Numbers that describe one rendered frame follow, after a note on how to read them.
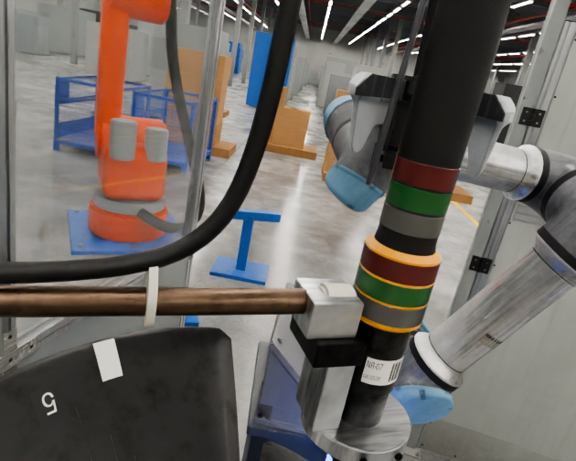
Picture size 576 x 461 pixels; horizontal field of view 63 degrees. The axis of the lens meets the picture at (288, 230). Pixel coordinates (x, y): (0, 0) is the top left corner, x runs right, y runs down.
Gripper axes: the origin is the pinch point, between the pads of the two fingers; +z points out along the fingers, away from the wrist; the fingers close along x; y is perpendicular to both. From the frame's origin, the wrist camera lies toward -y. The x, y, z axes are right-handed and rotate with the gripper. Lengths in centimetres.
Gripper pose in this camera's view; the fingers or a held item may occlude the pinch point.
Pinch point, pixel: (430, 91)
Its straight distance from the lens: 33.1
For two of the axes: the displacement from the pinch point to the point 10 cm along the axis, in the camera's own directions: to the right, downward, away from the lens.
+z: -2.8, 2.7, -9.2
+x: -9.4, -2.4, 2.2
